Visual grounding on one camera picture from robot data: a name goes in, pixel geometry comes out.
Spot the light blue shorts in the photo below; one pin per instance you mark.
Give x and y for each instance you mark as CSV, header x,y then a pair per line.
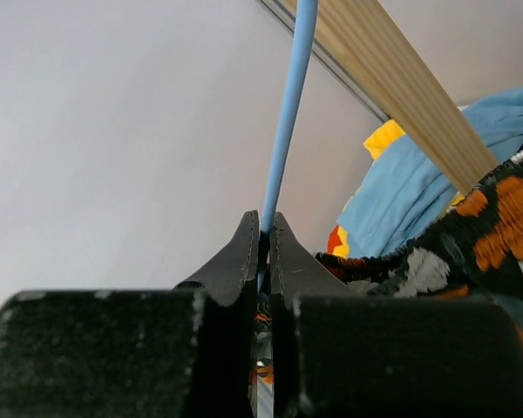
x,y
498,120

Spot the wooden clothes rack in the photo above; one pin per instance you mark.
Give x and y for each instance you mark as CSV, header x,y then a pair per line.
x,y
362,37

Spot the yellow shorts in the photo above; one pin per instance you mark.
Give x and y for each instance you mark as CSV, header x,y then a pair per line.
x,y
400,195

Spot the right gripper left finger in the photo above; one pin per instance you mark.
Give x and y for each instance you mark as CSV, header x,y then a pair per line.
x,y
181,352

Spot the black orange camouflage shorts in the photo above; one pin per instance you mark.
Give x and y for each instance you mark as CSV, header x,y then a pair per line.
x,y
453,294

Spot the orange red shorts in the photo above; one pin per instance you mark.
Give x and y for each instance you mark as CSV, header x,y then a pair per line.
x,y
334,239

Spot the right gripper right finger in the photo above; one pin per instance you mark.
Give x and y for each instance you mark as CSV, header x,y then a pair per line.
x,y
338,354

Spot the blue wire hanger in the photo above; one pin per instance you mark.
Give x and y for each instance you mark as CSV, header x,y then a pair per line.
x,y
303,38

